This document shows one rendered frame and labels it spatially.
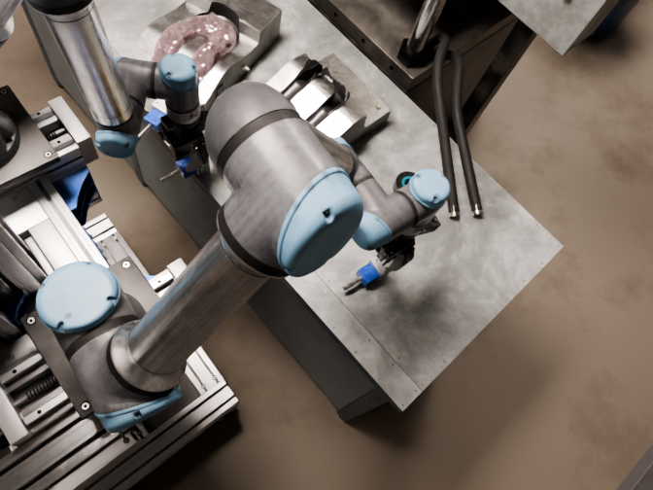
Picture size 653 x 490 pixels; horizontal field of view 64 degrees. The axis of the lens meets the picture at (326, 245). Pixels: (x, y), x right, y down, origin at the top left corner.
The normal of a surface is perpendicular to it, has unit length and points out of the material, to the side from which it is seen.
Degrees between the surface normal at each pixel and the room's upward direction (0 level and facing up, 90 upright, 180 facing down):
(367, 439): 0
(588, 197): 0
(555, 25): 90
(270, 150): 17
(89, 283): 8
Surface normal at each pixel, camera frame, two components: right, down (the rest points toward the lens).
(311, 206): -0.06, -0.21
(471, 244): 0.18, -0.40
